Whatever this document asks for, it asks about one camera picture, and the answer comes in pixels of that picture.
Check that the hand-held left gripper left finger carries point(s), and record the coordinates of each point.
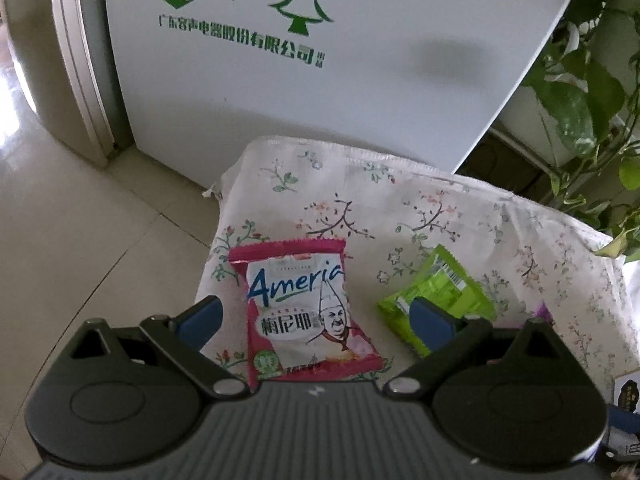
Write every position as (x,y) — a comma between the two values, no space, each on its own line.
(202,320)

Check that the purple snack packet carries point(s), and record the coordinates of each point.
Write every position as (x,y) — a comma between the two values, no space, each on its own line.
(542,314)

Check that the floral white tablecloth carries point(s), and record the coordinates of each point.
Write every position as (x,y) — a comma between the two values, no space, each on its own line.
(450,200)

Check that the dark plant stand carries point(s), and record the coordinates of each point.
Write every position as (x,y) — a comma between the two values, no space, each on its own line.
(500,165)

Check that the white plant pot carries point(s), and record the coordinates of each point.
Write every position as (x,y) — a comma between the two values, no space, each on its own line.
(520,125)

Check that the green leafy potted plant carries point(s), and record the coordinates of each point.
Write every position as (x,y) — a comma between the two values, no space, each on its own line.
(575,115)

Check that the pink and white snack packet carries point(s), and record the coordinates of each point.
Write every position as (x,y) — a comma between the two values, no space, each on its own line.
(295,310)

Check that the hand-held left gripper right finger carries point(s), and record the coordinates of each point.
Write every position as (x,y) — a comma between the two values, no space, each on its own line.
(430,325)

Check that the white refrigerator with green print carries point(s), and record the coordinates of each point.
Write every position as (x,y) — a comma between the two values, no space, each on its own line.
(350,85)

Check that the green snack packet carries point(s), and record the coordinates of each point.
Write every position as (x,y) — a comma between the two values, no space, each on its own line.
(450,285)

